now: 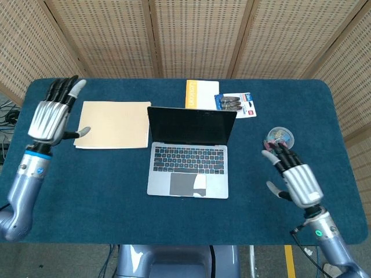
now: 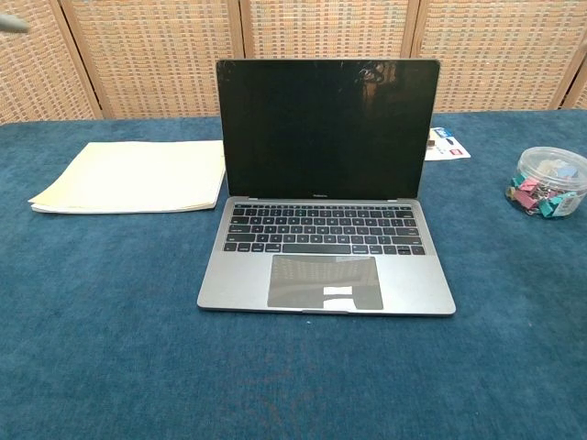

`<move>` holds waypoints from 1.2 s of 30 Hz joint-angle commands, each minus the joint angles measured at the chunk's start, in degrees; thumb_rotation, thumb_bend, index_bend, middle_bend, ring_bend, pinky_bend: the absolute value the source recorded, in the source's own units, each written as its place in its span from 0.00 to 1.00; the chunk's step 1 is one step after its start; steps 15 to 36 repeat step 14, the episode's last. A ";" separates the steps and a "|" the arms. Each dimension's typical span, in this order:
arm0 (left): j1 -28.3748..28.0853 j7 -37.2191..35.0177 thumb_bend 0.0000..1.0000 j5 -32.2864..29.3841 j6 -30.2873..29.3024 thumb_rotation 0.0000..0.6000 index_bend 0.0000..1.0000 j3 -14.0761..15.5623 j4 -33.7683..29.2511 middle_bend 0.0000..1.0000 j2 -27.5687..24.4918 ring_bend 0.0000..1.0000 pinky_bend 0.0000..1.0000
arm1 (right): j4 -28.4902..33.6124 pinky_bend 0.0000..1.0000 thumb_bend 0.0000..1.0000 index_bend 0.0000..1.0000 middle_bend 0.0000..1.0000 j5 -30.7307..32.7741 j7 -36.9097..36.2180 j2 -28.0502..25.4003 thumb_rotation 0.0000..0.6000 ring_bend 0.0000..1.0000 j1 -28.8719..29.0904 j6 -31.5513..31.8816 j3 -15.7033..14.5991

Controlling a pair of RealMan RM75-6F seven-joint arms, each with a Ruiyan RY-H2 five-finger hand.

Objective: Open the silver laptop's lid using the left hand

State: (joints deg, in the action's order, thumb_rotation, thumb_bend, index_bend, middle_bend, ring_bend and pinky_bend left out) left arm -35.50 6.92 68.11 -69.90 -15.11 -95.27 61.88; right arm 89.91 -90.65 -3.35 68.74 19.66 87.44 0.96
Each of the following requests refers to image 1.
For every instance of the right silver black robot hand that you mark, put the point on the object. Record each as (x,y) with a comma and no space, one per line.
(301,182)

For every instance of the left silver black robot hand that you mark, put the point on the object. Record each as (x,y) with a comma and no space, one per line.
(47,121)

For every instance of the silver grey laptop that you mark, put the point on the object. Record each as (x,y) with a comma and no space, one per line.
(188,162)

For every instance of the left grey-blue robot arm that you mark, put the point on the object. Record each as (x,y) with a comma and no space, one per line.
(23,191)

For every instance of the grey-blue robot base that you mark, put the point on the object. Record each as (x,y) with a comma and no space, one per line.
(176,262)

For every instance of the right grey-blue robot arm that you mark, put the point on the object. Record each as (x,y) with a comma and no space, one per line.
(333,240)

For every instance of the clear jar of colourful clips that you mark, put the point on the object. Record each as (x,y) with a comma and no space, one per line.
(281,136)

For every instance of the beige manila folder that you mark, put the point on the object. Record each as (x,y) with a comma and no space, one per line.
(113,126)

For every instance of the white paper scrap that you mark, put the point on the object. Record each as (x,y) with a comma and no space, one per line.
(307,251)

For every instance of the dark blue table mat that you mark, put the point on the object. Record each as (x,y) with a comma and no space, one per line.
(87,188)

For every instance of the yellow floor tape strip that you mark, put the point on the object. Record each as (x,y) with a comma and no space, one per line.
(290,262)

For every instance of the white table leg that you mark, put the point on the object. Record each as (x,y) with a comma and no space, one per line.
(252,260)

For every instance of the blue blister pack of clips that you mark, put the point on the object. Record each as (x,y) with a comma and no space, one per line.
(246,105)

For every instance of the orange and white booklet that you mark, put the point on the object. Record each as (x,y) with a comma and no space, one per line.
(200,92)

